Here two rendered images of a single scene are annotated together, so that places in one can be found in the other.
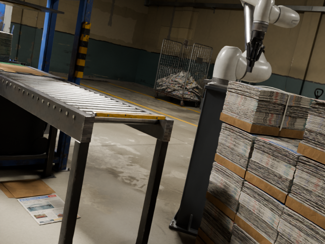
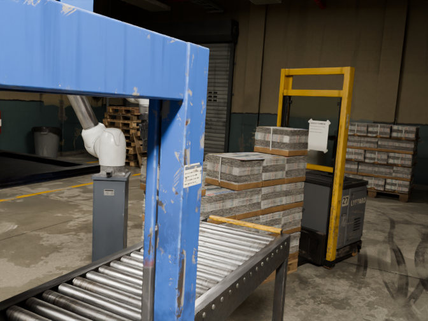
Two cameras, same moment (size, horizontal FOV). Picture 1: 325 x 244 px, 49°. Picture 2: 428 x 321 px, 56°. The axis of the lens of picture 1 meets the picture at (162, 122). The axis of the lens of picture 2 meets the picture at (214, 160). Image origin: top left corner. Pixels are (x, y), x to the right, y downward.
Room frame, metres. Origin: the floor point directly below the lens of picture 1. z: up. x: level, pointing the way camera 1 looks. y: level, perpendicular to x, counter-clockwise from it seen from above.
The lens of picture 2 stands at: (2.56, 2.16, 1.44)
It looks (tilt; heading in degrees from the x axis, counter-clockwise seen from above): 8 degrees down; 252
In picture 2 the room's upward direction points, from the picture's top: 3 degrees clockwise
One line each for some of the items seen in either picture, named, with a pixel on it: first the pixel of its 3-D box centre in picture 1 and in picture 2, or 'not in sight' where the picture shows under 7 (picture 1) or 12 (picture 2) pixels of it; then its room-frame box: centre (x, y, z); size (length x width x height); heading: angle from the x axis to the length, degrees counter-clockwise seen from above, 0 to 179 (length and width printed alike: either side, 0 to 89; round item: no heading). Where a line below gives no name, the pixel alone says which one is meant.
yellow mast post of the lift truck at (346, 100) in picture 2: not in sight; (338, 165); (0.36, -0.95, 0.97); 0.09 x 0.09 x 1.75; 25
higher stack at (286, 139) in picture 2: not in sight; (276, 199); (0.89, -1.06, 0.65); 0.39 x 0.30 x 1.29; 115
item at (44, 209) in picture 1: (48, 207); not in sight; (2.21, 0.63, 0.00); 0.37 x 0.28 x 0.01; 45
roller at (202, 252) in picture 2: (83, 101); (199, 254); (2.05, 0.47, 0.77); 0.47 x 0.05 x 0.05; 135
